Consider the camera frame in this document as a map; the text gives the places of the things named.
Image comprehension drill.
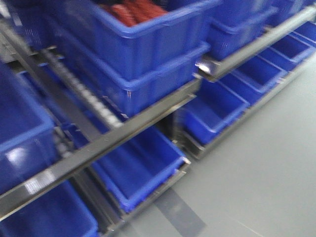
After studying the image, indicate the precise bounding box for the blue bin bottom shelf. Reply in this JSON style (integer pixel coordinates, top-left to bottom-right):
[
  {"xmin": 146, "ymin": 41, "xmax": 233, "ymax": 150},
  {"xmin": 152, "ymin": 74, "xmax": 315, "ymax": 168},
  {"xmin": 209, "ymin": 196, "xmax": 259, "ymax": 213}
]
[{"xmin": 92, "ymin": 126, "xmax": 185, "ymax": 213}]

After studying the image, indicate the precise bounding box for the blue bin shelf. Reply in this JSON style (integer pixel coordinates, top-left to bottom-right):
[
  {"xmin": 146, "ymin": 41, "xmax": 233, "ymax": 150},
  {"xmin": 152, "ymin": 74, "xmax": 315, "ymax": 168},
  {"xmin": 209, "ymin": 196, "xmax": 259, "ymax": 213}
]
[
  {"xmin": 92, "ymin": 126, "xmax": 185, "ymax": 213},
  {"xmin": 0, "ymin": 63, "xmax": 56, "ymax": 194}
]

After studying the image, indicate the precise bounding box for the blue bin with red parts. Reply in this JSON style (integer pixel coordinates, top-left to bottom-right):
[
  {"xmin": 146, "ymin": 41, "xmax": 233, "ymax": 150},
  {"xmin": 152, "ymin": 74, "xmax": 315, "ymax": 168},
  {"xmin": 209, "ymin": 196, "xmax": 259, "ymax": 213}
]
[{"xmin": 45, "ymin": 0, "xmax": 220, "ymax": 79}]

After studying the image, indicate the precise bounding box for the blue bin left shelf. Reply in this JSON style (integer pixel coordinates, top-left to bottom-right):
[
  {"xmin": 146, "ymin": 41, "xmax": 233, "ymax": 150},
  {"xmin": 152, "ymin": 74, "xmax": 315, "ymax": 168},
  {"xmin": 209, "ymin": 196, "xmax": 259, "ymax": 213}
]
[{"xmin": 0, "ymin": 63, "xmax": 56, "ymax": 194}]

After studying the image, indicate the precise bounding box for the blue stacked lower bin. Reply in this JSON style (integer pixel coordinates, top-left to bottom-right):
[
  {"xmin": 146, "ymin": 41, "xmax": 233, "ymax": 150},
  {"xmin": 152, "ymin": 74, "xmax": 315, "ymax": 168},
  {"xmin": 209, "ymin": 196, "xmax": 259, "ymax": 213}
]
[{"xmin": 57, "ymin": 40, "xmax": 209, "ymax": 118}]

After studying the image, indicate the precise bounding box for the steel shelf rail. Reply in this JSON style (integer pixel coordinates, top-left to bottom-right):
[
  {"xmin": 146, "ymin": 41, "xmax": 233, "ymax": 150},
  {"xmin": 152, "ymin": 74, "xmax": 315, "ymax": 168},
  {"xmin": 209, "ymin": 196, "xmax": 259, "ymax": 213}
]
[{"xmin": 0, "ymin": 5, "xmax": 316, "ymax": 220}]

